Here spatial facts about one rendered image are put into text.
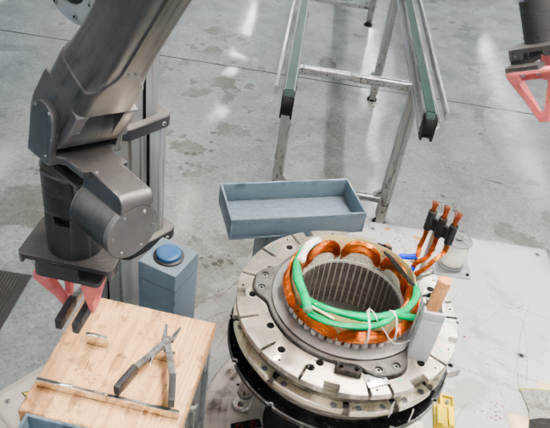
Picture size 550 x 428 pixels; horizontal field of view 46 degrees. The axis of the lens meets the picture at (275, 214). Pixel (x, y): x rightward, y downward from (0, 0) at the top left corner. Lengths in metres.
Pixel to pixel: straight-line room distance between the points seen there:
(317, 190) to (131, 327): 0.49
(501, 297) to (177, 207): 1.67
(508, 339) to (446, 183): 1.96
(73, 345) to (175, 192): 2.08
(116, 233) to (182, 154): 2.60
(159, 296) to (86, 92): 0.57
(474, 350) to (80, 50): 1.05
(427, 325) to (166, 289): 0.43
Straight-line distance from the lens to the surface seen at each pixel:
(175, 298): 1.06
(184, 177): 3.03
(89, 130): 0.61
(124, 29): 0.53
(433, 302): 0.83
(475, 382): 1.34
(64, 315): 0.76
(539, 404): 1.36
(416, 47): 2.73
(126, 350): 0.89
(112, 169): 0.61
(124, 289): 1.32
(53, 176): 0.64
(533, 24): 0.91
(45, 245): 0.72
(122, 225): 0.59
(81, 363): 0.88
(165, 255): 1.05
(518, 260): 1.67
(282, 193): 1.21
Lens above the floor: 1.75
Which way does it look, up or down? 38 degrees down
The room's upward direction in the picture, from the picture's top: 9 degrees clockwise
